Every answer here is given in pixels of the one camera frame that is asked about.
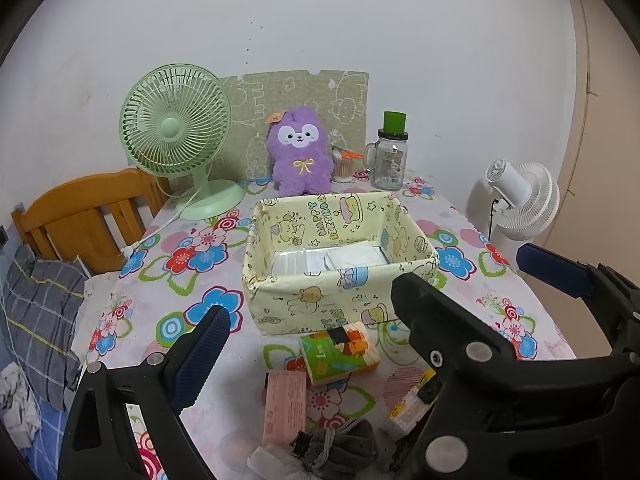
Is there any white standing fan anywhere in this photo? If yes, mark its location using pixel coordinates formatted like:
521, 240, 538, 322
482, 158, 561, 263

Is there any purple plush toy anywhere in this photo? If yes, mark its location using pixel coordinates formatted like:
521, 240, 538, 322
265, 105, 335, 197

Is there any glass jar with green lid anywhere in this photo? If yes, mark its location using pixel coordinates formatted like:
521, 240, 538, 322
363, 111, 410, 191

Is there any grey plaid pillow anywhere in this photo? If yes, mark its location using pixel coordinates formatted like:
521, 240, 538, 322
0, 245, 92, 407

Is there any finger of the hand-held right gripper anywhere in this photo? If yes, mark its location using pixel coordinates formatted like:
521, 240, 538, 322
516, 243, 640, 358
391, 272, 640, 480

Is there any dark grey drawstring pouch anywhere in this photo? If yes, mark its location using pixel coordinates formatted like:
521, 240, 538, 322
292, 420, 378, 473

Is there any crumpled white cloth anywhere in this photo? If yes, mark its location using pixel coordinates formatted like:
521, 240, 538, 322
0, 362, 42, 448

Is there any white plastic packet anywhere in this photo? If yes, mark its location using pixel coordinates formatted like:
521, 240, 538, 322
272, 249, 331, 276
325, 241, 391, 272

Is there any yellow printed fabric storage box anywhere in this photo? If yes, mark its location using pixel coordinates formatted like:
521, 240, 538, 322
242, 191, 441, 336

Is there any green desk fan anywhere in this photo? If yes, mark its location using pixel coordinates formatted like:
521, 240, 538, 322
119, 63, 246, 221

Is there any beige door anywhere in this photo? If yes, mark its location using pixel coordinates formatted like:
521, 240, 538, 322
555, 0, 640, 361

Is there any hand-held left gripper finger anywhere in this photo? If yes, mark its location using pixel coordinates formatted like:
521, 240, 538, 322
57, 304, 232, 480

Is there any pink packet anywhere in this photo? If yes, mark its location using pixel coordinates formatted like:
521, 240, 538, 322
262, 371, 308, 448

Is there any yellow packet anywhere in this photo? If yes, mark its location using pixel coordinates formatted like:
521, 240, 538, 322
380, 369, 443, 441

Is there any cotton swab container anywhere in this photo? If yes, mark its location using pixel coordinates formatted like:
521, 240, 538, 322
331, 145, 363, 183

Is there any white paper roll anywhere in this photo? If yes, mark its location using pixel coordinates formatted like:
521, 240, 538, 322
247, 445, 303, 476

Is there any blue bed sheet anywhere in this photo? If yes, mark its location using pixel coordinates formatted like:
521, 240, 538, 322
20, 392, 76, 480

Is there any floral tablecloth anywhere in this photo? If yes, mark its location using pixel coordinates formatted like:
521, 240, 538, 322
60, 170, 577, 480

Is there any green tissue pack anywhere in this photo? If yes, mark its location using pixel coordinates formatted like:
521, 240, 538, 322
299, 324, 381, 387

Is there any white fan cable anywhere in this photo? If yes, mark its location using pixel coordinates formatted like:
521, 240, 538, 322
121, 192, 201, 258

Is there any wooden chair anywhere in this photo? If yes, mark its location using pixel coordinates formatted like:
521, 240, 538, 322
11, 167, 173, 276

